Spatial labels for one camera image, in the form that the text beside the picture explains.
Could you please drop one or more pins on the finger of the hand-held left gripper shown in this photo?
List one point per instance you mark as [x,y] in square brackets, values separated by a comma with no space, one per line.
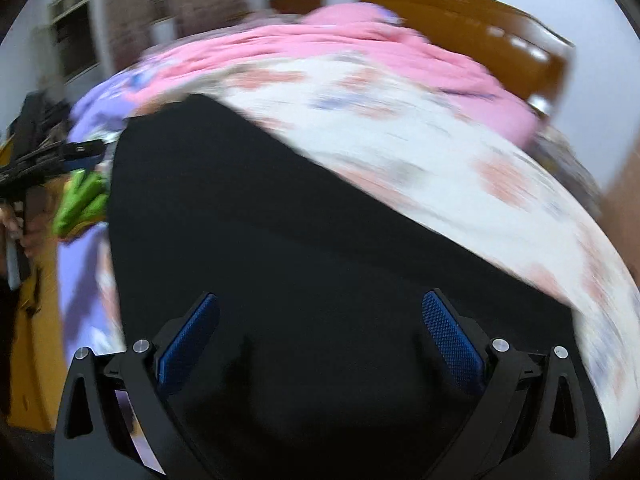
[82,152]

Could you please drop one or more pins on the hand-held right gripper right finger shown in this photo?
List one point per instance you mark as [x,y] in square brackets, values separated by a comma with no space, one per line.
[452,345]

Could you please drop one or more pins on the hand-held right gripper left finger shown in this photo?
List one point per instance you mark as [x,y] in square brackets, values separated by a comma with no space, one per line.
[187,345]

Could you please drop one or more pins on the black pants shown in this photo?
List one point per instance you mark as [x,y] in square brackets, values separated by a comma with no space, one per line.
[300,260]

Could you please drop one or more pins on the person's left hand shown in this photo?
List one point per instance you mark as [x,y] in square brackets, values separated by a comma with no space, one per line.
[31,240]

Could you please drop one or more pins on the green phone holder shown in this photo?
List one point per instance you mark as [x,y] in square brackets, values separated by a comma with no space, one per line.
[80,205]

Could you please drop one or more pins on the window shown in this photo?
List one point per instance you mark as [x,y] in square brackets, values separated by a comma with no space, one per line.
[75,30]

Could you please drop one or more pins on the purple printed bed sheet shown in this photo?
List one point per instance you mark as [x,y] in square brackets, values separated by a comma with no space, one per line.
[85,270]

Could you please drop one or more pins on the cream floral blanket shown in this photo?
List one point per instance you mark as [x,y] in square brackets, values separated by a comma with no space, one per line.
[450,150]

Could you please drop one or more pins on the floral pillow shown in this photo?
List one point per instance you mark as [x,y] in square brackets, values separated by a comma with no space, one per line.
[570,165]

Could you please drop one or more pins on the wooden wardrobe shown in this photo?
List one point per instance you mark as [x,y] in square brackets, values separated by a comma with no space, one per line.
[622,210]

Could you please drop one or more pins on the wooden nightstand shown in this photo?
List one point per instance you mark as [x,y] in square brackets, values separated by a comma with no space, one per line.
[297,2]

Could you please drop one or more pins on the pink quilt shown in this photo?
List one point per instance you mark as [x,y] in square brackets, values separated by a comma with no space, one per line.
[350,45]

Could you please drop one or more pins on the wooden headboard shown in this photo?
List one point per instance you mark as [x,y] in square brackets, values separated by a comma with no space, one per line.
[475,30]

